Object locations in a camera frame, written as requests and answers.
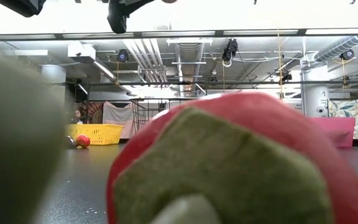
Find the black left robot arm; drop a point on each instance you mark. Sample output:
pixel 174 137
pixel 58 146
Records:
pixel 20 4

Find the black ceiling speaker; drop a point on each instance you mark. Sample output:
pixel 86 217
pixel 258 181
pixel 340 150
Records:
pixel 347 54
pixel 122 56

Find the white ceiling unit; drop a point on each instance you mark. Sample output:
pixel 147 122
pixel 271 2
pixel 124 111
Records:
pixel 81 51

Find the white round column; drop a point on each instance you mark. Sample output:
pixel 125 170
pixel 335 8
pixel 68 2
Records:
pixel 314 99
pixel 54 74

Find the white hanging cloth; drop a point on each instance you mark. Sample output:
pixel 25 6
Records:
pixel 117 118

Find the person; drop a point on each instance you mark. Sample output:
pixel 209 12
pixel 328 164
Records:
pixel 77 115

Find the black hanging ceiling device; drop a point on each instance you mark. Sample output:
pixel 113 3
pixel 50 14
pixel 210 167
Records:
pixel 230 49

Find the yellow plastic basket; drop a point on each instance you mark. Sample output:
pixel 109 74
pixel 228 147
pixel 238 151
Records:
pixel 104 134

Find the red round fruit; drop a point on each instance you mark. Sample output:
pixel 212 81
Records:
pixel 83 140

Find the dark glossy vegetable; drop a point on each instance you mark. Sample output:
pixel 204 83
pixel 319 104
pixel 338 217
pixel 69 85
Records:
pixel 71 142

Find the blurred olive grey object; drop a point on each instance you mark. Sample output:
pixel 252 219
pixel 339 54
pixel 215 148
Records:
pixel 17 140

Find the long red pepper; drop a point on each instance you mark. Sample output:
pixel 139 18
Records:
pixel 259 115

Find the pink plastic basket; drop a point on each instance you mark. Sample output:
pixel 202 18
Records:
pixel 337 130

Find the black rig frame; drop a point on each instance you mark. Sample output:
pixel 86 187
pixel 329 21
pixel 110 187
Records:
pixel 135 34

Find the red round wall decoration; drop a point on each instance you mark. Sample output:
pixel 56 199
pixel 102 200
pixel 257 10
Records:
pixel 94 112

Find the spiral silver ceiling duct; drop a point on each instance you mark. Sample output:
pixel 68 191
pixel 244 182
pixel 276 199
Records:
pixel 337 48

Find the leaf patterned wall hanging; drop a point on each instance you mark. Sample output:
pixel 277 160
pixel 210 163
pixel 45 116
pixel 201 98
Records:
pixel 350 119

